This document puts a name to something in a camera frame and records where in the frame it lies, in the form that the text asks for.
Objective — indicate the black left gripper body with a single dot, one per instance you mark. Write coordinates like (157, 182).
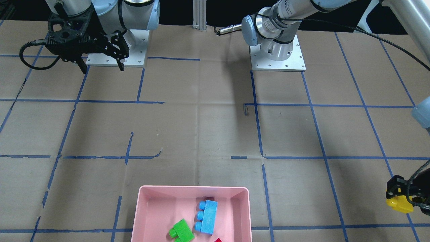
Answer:
(396, 188)

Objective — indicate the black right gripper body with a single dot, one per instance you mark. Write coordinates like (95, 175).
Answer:
(96, 31)

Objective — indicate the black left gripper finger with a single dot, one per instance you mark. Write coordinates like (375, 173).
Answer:
(396, 187)

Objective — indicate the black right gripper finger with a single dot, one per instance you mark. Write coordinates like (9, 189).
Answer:
(82, 65)
(120, 63)

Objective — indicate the yellow toy block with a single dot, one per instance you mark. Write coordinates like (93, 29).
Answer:
(400, 204)

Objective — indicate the blue toy block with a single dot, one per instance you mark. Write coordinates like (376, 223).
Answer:
(206, 217)

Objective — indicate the green toy block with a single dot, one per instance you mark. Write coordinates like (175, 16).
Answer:
(181, 232)

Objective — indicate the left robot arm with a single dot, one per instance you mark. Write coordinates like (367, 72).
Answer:
(273, 29)

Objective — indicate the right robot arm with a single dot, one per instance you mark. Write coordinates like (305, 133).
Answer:
(115, 15)

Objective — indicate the pink plastic box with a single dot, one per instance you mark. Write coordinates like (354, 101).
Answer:
(160, 207)

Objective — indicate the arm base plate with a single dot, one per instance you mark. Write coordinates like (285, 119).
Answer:
(137, 40)
(272, 56)

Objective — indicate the aluminium frame post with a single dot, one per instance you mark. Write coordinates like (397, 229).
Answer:
(199, 15)

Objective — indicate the silver cable connector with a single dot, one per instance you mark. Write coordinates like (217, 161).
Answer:
(227, 30)

